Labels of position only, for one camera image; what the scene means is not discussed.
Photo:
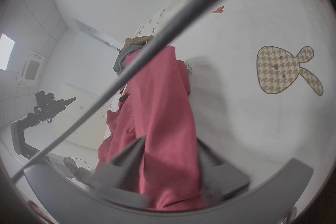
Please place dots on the grey garment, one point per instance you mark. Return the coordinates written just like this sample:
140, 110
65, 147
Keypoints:
123, 60

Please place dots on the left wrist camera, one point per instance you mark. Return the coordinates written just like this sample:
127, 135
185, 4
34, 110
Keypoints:
43, 98

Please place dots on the white wardrobe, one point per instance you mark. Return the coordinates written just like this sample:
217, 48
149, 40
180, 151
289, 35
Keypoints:
86, 102

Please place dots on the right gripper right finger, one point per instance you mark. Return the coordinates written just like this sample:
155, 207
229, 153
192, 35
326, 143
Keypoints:
220, 183

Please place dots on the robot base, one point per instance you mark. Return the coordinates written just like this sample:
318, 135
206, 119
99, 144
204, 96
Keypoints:
56, 160

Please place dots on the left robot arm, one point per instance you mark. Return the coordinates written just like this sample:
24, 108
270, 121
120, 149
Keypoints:
19, 136

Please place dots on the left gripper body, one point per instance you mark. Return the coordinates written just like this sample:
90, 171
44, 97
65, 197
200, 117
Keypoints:
56, 107

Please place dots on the tan garment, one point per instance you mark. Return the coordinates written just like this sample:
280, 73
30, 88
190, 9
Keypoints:
136, 40

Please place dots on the ceiling air vent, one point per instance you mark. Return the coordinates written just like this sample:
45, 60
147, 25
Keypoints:
30, 69

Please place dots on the red shirt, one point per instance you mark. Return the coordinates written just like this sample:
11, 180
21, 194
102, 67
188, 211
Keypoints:
162, 112

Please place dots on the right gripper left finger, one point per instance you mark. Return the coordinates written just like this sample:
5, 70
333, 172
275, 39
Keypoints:
120, 173

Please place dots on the ceiling light panel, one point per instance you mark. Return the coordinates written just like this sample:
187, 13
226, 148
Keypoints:
6, 52

